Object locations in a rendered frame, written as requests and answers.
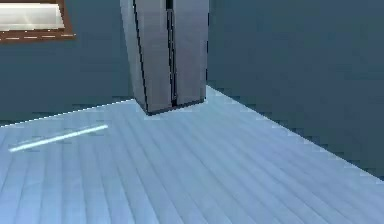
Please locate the grey double-door fridge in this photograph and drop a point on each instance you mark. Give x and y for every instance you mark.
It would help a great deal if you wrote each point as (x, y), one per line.
(156, 56)

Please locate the brown framed window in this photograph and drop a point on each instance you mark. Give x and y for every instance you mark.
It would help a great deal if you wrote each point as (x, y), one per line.
(30, 16)

